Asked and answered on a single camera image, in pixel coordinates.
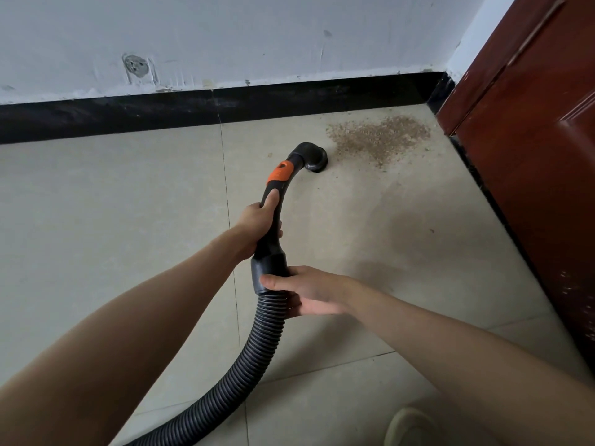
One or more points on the person's right hand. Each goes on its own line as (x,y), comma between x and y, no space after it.
(316,290)

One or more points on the person's left hand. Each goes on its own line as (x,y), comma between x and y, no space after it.
(256,223)

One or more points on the brown sawdust dirt patch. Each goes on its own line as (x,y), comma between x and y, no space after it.
(377,139)

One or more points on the person's left forearm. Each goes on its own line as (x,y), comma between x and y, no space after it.
(102,357)

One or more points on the person's right forearm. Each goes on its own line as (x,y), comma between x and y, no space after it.
(483,367)

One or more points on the tiled floor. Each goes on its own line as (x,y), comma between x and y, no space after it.
(93,227)

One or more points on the grey shoe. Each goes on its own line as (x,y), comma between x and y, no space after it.
(414,427)

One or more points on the dark red wooden panel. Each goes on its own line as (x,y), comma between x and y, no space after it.
(535,153)

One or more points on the round grey wall outlet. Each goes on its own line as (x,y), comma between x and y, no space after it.
(137,66)

